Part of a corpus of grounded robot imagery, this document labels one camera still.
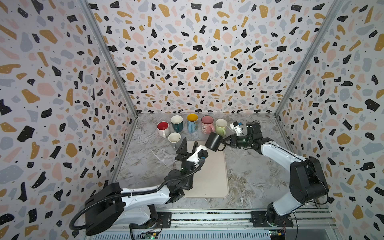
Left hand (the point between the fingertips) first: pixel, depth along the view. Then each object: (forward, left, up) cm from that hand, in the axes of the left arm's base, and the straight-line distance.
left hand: (187, 139), depth 67 cm
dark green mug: (+31, +10, -23) cm, 40 cm away
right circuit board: (-34, -42, -32) cm, 63 cm away
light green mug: (+29, -21, -25) cm, 44 cm away
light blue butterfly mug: (+30, -1, -22) cm, 37 cm away
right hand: (+9, -17, -13) cm, 24 cm away
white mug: (+27, +20, -26) cm, 43 cm away
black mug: (+9, -14, -16) cm, 23 cm away
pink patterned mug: (+27, -11, -21) cm, 36 cm away
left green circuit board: (-33, +19, -32) cm, 49 cm away
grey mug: (+17, +11, -24) cm, 31 cm away
